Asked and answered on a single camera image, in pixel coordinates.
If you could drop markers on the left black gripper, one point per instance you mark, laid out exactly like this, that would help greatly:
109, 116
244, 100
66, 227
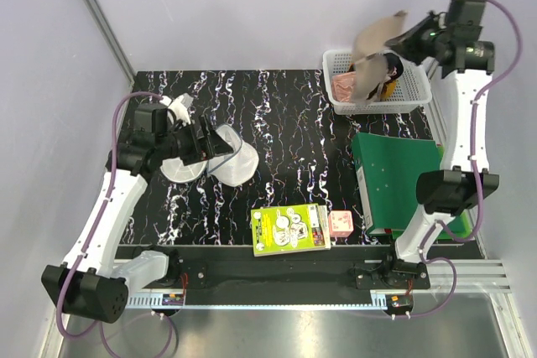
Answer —
211, 144

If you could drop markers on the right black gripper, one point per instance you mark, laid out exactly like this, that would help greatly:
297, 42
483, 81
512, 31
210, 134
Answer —
403, 44

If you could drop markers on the beige bra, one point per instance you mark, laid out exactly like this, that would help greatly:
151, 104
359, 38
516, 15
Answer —
370, 42

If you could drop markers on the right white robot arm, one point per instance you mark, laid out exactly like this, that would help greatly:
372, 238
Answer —
463, 179

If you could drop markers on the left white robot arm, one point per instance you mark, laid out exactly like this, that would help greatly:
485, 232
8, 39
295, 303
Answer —
87, 283

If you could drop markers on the black garment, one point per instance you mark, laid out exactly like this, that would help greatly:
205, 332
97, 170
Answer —
395, 67

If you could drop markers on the white plastic basket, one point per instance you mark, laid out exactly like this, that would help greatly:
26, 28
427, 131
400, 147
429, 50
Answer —
412, 87

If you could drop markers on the yellow garment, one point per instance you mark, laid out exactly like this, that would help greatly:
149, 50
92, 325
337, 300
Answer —
369, 84

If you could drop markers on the pink satin garment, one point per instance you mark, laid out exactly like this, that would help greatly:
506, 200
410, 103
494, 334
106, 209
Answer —
343, 87

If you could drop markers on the black marble mat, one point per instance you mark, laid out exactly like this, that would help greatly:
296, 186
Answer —
304, 151

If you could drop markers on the green illustrated book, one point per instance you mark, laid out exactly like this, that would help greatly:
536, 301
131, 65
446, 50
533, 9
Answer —
289, 229

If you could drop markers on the green binder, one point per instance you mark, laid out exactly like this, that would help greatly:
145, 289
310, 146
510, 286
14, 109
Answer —
387, 170

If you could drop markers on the pink cube box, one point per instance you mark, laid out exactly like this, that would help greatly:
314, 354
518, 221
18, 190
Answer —
340, 223

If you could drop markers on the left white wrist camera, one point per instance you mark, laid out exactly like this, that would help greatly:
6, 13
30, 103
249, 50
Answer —
178, 107

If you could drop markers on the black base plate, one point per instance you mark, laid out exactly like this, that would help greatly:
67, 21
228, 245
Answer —
231, 276

